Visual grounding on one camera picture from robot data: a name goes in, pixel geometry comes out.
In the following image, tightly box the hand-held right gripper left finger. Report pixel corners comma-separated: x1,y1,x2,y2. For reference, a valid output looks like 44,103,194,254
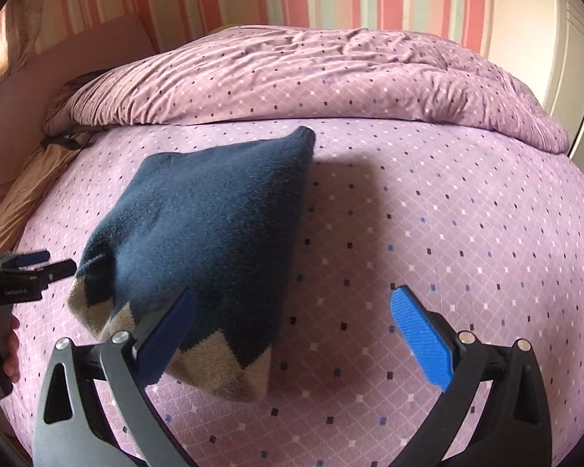
33,288,210,467

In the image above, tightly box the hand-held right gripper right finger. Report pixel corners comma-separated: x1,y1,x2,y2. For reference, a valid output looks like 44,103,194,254
384,286,554,467

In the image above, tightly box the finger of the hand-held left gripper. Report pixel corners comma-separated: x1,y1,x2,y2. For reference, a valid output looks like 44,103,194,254
26,259,77,285
0,249,51,269

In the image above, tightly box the navy argyle knit sweater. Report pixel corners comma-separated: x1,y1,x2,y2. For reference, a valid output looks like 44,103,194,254
68,125,317,402

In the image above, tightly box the person's left hand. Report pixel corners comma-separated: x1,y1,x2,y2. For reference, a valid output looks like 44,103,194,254
0,317,21,397

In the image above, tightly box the beige pillow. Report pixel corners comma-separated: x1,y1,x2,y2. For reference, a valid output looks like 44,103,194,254
0,146,79,249

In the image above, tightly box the purple dotted bed sheet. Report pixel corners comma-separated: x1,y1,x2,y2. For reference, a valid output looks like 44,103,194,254
10,117,584,467

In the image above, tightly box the brown pillow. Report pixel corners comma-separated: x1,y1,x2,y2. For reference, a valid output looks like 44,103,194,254
41,70,127,137

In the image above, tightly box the pink headboard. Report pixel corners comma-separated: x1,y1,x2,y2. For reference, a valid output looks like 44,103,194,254
0,12,164,195

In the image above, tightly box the beige cloth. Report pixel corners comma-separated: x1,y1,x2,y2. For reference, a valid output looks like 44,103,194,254
2,0,49,76

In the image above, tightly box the purple dotted duvet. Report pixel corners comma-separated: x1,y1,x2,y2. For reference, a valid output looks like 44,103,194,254
44,26,572,154

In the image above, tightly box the white wardrobe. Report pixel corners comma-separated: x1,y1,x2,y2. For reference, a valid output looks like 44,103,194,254
540,0,584,156

